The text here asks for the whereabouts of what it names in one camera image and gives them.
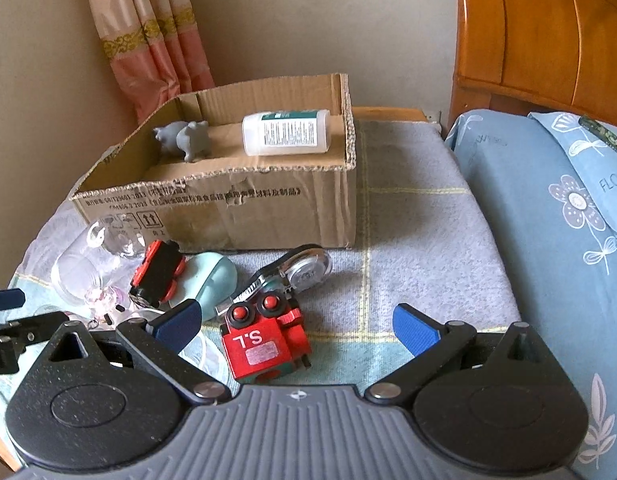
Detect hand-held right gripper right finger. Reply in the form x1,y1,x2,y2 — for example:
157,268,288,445
363,304,557,405

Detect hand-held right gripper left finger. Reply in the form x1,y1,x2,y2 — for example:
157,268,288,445
38,299,233,407

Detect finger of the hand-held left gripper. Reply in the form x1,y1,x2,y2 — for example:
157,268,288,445
0,310,68,376
0,288,26,312

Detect clear jar with red lid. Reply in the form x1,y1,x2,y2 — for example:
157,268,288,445
51,250,132,307

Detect pink bottle keychain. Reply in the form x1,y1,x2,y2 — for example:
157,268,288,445
83,285,126,331

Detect small red toy car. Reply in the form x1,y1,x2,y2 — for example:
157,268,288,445
216,292,312,386

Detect brown cardboard box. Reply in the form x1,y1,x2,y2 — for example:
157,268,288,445
68,72,358,253

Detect light teal oval case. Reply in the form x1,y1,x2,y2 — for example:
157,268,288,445
171,252,238,318

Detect black toy train red wheels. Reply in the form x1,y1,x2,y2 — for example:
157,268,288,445
128,240,186,309

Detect clear plastic bag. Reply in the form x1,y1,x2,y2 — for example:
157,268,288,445
18,200,229,386

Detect clear plastic piece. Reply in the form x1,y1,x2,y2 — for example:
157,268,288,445
86,217,142,257

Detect grey plaid blanket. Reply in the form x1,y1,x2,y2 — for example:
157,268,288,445
0,119,522,466

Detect blue floral pillow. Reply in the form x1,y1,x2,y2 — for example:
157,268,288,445
443,109,617,480
527,110,617,276

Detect grey hippo toy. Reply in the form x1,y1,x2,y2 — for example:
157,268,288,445
152,120,212,162

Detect white bottle with green label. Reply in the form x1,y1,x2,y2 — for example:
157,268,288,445
241,109,331,157

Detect dark green patterned strip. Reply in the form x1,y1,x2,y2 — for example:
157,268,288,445
579,116,617,159

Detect pink and beige curtain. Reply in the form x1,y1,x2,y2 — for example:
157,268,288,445
81,0,214,123

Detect wooden headboard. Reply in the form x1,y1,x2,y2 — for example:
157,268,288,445
451,0,617,136

